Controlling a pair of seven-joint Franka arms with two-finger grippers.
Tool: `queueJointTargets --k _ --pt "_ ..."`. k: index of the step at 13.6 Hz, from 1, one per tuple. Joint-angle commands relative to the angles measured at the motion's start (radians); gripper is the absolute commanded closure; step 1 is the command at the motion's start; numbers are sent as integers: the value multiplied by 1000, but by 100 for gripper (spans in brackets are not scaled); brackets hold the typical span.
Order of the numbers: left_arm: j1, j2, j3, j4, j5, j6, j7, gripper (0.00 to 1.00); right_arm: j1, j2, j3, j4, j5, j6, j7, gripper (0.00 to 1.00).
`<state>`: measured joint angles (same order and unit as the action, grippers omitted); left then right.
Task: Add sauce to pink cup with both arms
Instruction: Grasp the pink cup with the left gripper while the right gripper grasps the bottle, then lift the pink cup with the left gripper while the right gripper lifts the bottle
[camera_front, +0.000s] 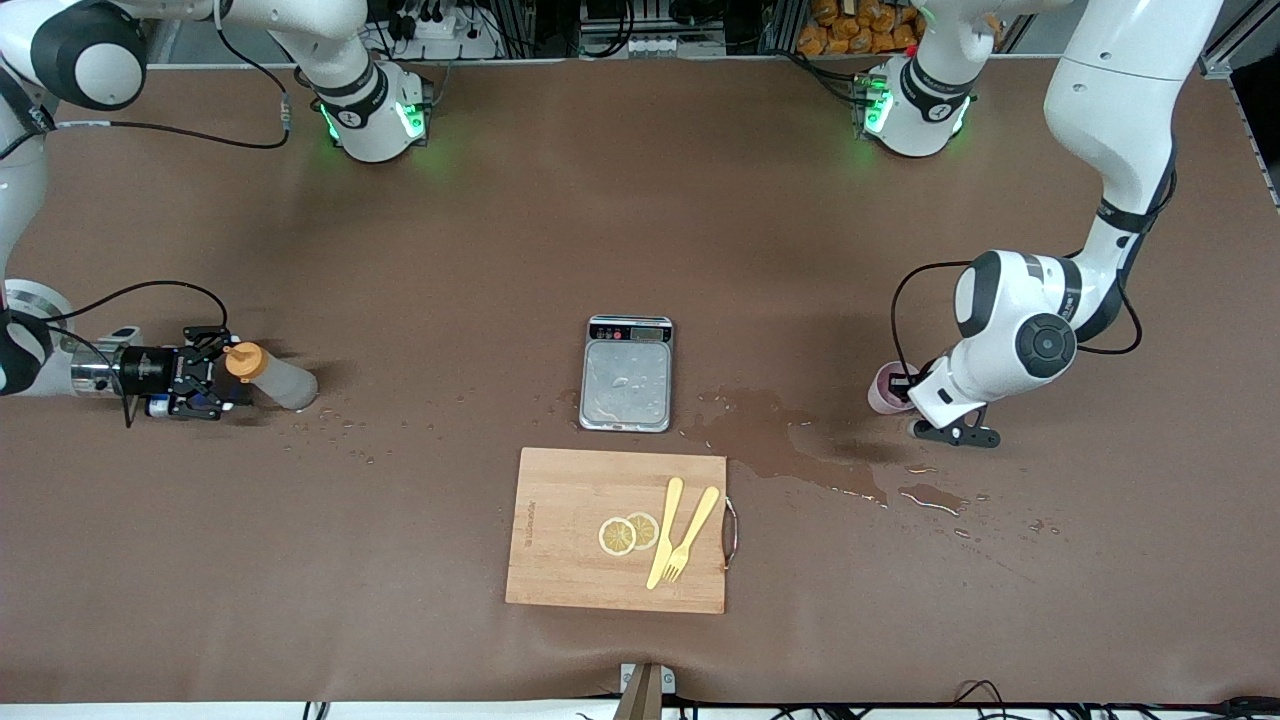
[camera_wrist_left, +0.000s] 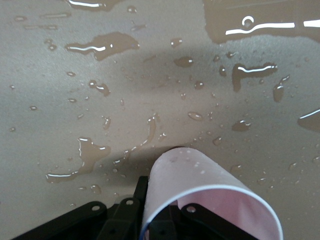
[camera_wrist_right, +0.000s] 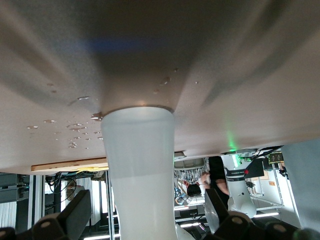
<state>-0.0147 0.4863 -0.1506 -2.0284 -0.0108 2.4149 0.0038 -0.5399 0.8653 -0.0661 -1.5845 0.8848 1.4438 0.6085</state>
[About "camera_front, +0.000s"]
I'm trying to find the clear sauce bottle orange cap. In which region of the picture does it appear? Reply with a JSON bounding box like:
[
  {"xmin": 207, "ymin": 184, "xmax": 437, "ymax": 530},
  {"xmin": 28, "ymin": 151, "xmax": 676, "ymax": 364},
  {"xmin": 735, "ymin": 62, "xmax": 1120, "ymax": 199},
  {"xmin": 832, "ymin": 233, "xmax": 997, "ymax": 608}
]
[{"xmin": 225, "ymin": 342, "xmax": 319, "ymax": 411}]

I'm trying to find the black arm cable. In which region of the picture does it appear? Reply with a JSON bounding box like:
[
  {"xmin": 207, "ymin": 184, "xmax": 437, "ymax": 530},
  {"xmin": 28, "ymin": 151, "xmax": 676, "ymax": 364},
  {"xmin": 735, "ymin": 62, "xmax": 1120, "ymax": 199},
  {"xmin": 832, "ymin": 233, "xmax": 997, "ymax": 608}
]
[
  {"xmin": 890, "ymin": 170, "xmax": 1179, "ymax": 379},
  {"xmin": 0, "ymin": 0, "xmax": 293, "ymax": 429}
]

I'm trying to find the brown table mat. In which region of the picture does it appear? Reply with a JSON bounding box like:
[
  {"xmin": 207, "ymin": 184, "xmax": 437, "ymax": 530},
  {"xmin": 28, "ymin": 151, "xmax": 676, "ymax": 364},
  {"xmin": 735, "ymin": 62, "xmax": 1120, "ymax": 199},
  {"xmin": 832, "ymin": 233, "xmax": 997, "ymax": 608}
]
[{"xmin": 0, "ymin": 55, "xmax": 1280, "ymax": 706}]

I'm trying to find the pile of orange snacks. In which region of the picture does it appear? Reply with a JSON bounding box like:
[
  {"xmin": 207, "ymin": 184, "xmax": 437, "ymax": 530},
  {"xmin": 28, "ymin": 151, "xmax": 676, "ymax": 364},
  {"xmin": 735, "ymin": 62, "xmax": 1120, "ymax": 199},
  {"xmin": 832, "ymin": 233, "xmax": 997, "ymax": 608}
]
[{"xmin": 797, "ymin": 0, "xmax": 1006, "ymax": 56}]

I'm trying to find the pink plastic cup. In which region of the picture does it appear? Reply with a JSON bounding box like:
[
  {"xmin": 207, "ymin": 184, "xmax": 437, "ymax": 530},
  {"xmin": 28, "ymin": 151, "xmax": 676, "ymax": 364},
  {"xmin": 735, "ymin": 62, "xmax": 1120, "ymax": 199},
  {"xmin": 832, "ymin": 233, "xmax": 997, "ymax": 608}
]
[{"xmin": 867, "ymin": 362, "xmax": 917, "ymax": 416}]

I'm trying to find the small liquid puddle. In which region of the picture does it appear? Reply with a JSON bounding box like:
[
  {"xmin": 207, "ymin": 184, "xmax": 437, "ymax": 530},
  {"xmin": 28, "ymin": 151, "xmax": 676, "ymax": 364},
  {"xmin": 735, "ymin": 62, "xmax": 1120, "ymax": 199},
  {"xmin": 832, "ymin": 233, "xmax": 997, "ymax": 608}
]
[{"xmin": 898, "ymin": 484, "xmax": 967, "ymax": 517}]

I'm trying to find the aluminium frame post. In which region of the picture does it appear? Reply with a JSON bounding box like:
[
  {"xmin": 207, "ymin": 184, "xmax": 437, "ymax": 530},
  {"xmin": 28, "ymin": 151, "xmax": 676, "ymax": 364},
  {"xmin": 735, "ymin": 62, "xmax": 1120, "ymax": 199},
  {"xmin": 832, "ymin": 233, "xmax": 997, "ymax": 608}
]
[{"xmin": 140, "ymin": 20, "xmax": 186, "ymax": 69}]

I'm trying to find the silver digital kitchen scale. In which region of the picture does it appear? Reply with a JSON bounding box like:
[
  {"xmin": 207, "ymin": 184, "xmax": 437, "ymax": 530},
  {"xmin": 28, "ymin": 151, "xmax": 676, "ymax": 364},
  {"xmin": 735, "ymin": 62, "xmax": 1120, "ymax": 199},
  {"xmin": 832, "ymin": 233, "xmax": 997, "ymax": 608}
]
[{"xmin": 578, "ymin": 315, "xmax": 676, "ymax": 434}]

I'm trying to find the metal table clamp bracket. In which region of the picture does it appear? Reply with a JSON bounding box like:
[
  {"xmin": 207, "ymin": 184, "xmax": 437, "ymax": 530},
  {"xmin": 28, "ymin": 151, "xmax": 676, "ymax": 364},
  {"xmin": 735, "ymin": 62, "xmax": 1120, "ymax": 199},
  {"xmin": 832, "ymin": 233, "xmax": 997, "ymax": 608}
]
[{"xmin": 613, "ymin": 662, "xmax": 678, "ymax": 720}]

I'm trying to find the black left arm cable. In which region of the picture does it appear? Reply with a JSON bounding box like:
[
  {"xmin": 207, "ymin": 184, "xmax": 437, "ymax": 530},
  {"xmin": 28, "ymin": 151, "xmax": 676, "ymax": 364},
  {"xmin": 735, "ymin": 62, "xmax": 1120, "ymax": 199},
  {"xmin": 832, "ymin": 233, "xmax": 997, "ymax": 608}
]
[{"xmin": 890, "ymin": 170, "xmax": 1179, "ymax": 379}]

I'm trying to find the yellow plastic knife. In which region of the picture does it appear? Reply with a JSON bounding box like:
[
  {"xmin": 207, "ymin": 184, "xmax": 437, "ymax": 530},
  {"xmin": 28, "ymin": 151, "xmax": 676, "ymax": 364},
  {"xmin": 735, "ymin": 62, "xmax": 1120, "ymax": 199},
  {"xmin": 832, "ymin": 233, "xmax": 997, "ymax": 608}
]
[{"xmin": 646, "ymin": 477, "xmax": 685, "ymax": 591}]

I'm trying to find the wooden cutting board metal handle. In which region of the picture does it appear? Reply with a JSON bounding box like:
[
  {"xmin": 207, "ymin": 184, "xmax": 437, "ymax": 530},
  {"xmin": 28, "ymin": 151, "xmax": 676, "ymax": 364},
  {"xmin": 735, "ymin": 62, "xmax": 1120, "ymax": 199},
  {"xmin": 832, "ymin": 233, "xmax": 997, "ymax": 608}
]
[{"xmin": 505, "ymin": 447, "xmax": 739, "ymax": 615}]

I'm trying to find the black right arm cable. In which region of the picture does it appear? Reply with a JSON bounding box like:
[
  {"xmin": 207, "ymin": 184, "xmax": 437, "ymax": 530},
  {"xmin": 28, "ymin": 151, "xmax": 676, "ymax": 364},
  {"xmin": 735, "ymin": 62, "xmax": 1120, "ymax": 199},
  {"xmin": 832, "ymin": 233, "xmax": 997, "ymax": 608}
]
[{"xmin": 0, "ymin": 0, "xmax": 293, "ymax": 429}]

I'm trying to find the white power strip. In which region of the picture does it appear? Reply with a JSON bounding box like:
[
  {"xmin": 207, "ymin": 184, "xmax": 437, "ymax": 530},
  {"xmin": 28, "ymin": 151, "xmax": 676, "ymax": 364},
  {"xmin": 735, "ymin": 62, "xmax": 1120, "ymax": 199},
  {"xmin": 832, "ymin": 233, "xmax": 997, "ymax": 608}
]
[{"xmin": 385, "ymin": 10, "xmax": 501, "ymax": 61}]

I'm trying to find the yellow plastic fork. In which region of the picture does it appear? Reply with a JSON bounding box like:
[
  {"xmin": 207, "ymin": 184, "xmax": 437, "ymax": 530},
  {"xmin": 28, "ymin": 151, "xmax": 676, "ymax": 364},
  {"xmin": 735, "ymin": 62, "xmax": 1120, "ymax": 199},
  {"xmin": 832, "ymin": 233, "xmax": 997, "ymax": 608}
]
[{"xmin": 663, "ymin": 486, "xmax": 721, "ymax": 583}]

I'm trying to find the large liquid puddle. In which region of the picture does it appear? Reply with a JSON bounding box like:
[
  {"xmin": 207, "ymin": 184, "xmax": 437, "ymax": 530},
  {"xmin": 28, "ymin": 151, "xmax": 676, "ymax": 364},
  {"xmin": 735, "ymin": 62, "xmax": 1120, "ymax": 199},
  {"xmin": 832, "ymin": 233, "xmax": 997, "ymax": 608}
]
[{"xmin": 680, "ymin": 388, "xmax": 891, "ymax": 507}]

